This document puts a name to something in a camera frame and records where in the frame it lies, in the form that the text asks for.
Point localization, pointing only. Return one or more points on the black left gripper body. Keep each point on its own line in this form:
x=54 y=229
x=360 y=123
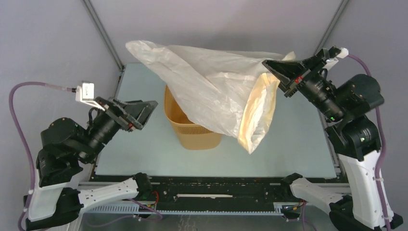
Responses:
x=114 y=110

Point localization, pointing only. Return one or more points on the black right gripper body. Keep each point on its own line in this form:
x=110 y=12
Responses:
x=297 y=82

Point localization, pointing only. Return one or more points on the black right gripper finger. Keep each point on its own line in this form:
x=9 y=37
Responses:
x=284 y=71
x=322 y=55

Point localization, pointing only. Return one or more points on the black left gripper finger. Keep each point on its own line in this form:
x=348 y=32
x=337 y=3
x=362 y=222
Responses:
x=113 y=102
x=140 y=112

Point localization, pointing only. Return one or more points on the orange plastic trash bin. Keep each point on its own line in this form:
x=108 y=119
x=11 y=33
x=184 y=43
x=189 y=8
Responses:
x=190 y=135

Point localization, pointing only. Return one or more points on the translucent white trash bag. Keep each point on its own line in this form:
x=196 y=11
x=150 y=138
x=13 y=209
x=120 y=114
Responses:
x=227 y=92

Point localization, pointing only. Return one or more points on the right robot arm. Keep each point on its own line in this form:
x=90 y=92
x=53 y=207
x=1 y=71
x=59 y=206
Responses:
x=357 y=141

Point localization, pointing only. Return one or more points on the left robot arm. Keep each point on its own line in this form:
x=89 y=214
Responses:
x=66 y=146

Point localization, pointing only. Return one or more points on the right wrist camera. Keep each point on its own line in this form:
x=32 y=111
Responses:
x=335 y=54

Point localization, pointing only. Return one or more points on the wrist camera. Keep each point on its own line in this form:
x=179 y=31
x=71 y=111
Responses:
x=335 y=54
x=85 y=94

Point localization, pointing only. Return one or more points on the right corner frame post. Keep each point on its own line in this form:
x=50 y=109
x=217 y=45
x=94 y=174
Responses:
x=332 y=24

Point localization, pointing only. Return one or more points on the corner frame post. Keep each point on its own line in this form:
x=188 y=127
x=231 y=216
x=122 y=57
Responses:
x=332 y=24
x=89 y=7

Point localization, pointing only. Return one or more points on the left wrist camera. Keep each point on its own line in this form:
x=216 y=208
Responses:
x=85 y=94

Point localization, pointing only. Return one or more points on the left corner frame post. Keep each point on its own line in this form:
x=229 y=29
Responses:
x=89 y=7

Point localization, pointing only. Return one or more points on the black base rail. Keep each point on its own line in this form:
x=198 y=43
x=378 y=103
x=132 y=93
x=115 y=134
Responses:
x=219 y=195

